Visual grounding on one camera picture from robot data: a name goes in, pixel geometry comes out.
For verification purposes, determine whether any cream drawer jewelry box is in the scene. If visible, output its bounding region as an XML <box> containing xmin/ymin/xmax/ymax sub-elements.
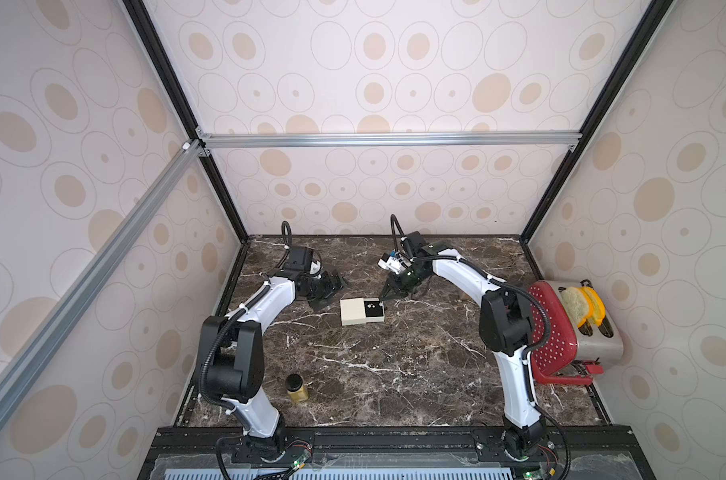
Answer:
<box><xmin>340</xmin><ymin>298</ymin><xmax>385</xmax><ymax>326</ymax></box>

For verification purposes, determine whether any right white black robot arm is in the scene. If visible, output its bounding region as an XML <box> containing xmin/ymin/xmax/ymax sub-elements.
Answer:
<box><xmin>379</xmin><ymin>214</ymin><xmax>571</xmax><ymax>470</ymax></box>

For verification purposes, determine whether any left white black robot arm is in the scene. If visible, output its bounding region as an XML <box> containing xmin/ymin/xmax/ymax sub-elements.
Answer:
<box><xmin>194</xmin><ymin>221</ymin><xmax>345</xmax><ymax>461</ymax></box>

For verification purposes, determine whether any yellow jar black lid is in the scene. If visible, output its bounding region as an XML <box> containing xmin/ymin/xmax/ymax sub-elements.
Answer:
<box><xmin>285</xmin><ymin>373</ymin><xmax>309</xmax><ymax>403</ymax></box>

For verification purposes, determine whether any red perforated rack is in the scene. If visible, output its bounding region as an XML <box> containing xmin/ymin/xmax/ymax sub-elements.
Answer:
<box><xmin>528</xmin><ymin>280</ymin><xmax>604</xmax><ymax>386</ymax></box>

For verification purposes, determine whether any pale bread slice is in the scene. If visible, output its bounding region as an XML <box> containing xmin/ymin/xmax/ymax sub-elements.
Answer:
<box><xmin>559</xmin><ymin>287</ymin><xmax>593</xmax><ymax>328</ymax></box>

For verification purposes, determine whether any yellow bread slice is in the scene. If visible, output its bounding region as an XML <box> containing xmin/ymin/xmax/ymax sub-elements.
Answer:
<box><xmin>580</xmin><ymin>286</ymin><xmax>606</xmax><ymax>327</ymax></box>

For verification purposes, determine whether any silver toaster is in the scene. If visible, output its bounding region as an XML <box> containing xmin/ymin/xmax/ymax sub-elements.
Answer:
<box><xmin>547</xmin><ymin>279</ymin><xmax>624</xmax><ymax>368</ymax></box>

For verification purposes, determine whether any left diagonal aluminium bar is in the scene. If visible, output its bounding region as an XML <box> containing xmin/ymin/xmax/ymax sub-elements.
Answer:
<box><xmin>0</xmin><ymin>139</ymin><xmax>203</xmax><ymax>432</ymax></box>

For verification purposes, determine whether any horizontal aluminium frame bar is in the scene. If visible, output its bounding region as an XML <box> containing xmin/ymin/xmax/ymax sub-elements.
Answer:
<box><xmin>202</xmin><ymin>131</ymin><xmax>582</xmax><ymax>149</ymax></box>

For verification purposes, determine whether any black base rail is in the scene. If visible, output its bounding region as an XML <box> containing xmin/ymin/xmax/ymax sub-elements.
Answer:
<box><xmin>139</xmin><ymin>426</ymin><xmax>654</xmax><ymax>479</ymax></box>

